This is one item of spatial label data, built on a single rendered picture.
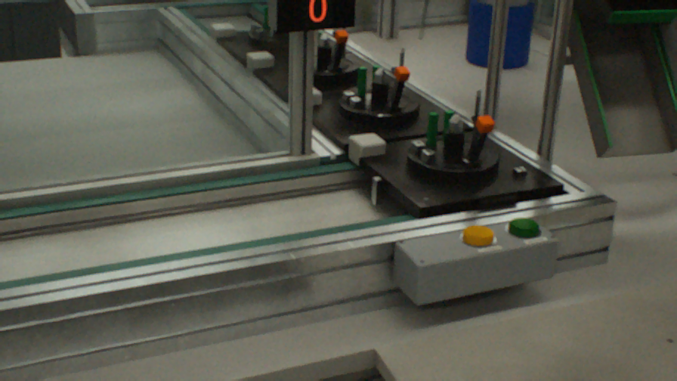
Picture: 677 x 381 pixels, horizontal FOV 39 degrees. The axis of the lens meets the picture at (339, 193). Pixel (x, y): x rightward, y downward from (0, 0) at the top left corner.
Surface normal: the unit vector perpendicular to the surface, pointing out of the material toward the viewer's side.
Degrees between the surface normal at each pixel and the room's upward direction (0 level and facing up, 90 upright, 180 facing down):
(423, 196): 0
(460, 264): 90
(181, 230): 0
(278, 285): 90
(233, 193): 90
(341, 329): 0
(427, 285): 90
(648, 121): 45
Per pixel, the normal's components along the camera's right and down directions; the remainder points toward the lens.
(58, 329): 0.41, 0.38
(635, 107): 0.19, -0.36
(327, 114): 0.03, -0.91
